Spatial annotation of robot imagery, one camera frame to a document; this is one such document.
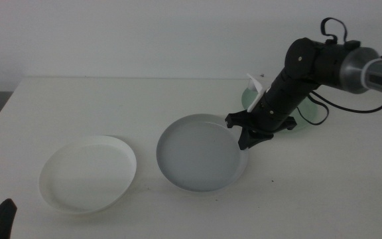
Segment white shallow bowl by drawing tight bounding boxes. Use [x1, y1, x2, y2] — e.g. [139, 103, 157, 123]
[38, 134, 138, 214]

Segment grey shallow bowl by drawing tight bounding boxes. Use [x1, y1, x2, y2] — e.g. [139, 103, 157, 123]
[156, 113, 249, 193]

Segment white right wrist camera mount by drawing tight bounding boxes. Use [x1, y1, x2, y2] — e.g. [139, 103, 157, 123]
[245, 73, 272, 114]

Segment black cable loop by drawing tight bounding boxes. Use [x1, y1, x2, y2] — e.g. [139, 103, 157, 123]
[320, 17, 348, 44]

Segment green shallow bowl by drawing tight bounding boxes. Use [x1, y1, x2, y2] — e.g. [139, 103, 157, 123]
[241, 86, 318, 133]

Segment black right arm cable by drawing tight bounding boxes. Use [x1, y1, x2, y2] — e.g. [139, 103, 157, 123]
[295, 91, 382, 127]

